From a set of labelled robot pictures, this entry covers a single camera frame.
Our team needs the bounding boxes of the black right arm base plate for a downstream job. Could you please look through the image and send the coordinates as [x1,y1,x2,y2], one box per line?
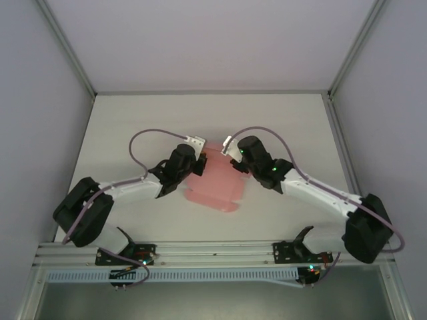
[272,240,334,265]

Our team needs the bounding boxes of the aluminium frame post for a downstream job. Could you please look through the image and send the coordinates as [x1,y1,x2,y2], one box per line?
[35,0,98,98]
[328,0,390,98]

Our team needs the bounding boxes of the white slotted cable duct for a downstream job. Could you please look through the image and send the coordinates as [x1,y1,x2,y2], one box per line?
[45,266,300,283]

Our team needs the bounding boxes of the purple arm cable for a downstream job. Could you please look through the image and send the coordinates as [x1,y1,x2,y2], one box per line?
[231,125,406,288]
[61,128,189,289]

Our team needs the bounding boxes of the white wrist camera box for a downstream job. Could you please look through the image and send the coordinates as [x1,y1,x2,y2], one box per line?
[184,135,206,155]
[220,135,239,156]

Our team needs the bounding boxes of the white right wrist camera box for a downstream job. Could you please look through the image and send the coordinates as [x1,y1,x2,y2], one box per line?
[220,135,239,156]

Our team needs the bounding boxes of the aluminium frame crossbar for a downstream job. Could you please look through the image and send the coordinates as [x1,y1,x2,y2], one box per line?
[94,88,332,97]

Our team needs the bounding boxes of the aluminium side rail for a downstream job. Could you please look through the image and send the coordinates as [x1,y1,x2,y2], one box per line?
[324,95,375,238]

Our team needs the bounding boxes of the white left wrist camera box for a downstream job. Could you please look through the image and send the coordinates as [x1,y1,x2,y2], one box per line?
[184,135,206,155]

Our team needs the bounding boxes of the aluminium mounting rail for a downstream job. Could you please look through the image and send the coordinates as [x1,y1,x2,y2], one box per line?
[33,235,395,267]

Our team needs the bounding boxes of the pink paper box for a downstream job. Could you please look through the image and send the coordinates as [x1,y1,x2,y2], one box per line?
[183,141,247,214]

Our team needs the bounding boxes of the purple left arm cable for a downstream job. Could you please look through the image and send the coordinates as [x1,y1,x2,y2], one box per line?
[61,128,189,289]

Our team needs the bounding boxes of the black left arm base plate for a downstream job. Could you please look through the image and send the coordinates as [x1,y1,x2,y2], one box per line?
[95,243,157,267]

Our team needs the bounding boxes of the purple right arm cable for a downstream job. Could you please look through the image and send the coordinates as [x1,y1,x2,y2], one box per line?
[231,125,406,288]

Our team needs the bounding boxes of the black controller board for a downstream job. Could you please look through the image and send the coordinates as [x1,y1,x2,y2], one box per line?
[298,265,322,288]
[109,268,135,291]

